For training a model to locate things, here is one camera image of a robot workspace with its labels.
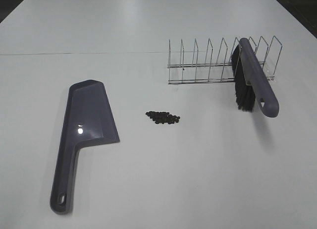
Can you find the pile of coffee beans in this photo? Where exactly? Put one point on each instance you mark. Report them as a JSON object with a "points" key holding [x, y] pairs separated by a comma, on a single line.
{"points": [[163, 117]]}

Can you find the purple plastic dustpan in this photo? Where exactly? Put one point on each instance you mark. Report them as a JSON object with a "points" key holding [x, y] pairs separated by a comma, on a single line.
{"points": [[88, 121]]}

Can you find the purple hand brush black bristles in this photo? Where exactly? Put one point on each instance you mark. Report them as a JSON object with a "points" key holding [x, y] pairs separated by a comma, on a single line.
{"points": [[251, 84]]}

